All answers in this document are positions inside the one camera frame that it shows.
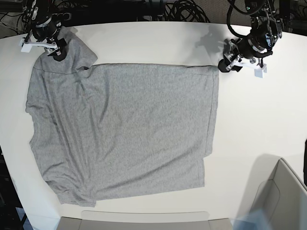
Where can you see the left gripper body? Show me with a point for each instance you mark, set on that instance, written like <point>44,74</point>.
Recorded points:
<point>252,46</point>

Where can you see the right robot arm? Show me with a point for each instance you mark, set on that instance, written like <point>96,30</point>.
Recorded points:
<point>39,12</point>

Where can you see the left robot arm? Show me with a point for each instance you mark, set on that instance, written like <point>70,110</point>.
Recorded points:
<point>264,20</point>

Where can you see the black power strip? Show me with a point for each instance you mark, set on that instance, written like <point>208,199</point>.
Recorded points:
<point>64,16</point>

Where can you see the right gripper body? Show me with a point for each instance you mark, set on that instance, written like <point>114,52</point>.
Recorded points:
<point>46,35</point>

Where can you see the grey T-shirt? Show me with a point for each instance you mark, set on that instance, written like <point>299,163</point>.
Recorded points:
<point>119,130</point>

